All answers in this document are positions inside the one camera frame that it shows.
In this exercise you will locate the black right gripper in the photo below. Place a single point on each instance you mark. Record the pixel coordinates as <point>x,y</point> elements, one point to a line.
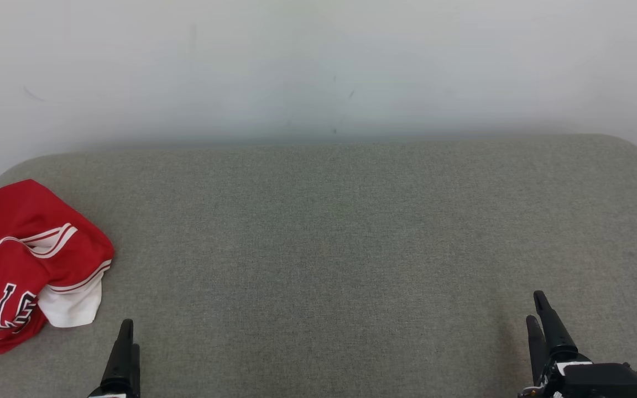
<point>600,381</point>

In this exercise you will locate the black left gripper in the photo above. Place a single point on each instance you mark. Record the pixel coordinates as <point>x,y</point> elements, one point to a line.
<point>105,392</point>

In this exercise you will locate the red basketball jersey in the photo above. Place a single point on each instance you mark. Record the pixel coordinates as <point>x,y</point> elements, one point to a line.
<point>14,232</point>

